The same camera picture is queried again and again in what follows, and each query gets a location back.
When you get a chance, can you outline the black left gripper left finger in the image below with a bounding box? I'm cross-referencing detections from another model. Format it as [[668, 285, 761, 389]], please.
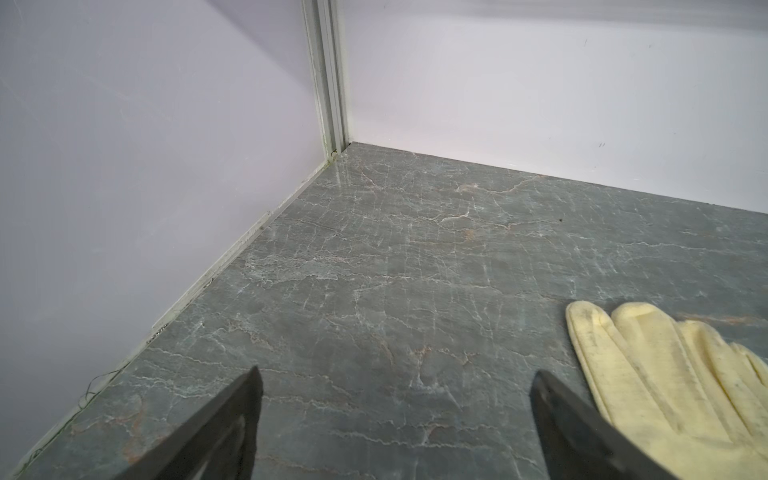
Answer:
[[117, 366, 264, 480]]

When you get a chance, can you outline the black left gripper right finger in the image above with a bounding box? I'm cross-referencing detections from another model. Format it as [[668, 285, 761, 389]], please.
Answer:
[[530, 370, 673, 480]]

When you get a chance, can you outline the cream work glove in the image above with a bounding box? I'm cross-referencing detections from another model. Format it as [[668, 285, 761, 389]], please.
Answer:
[[565, 301, 767, 479]]

